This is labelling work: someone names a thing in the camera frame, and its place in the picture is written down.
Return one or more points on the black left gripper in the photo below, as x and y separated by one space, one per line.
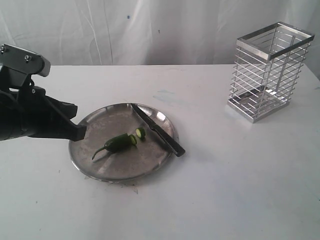
37 115

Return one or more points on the green chili pepper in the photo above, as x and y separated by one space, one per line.
117 144

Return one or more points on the black kitchen knife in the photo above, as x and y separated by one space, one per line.
175 147

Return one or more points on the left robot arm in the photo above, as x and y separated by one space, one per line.
8 100

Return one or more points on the round steel plate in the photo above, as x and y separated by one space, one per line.
147 156

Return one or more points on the white backdrop curtain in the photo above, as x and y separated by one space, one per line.
144 32

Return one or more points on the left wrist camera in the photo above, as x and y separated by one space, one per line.
18 65

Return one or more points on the wire metal utensil holder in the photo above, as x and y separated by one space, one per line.
267 66

